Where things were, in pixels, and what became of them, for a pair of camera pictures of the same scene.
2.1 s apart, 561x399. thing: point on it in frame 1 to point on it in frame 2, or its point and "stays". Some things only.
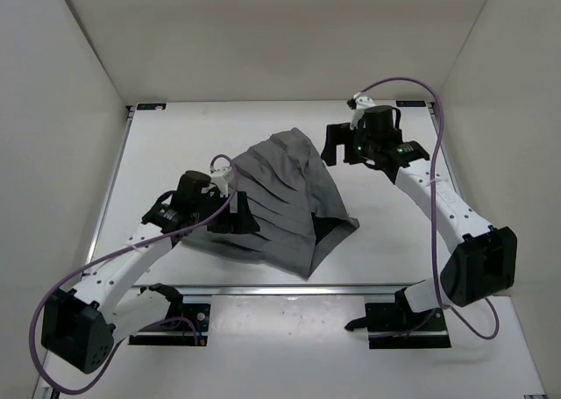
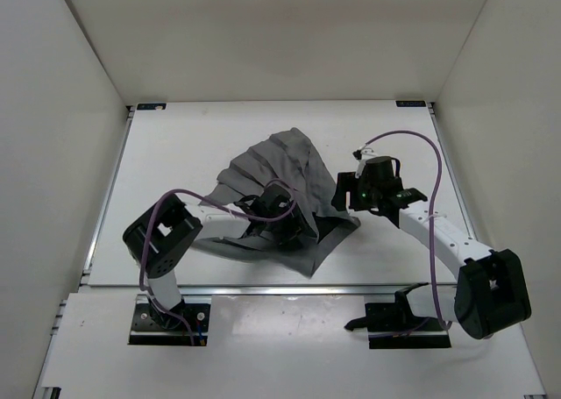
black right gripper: [338, 135] to [346, 182]
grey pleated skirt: [287, 186] stays
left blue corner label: [151, 106] stays
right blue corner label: [410, 103] stays
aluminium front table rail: [296, 290] stays
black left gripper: [241, 220] to [296, 224]
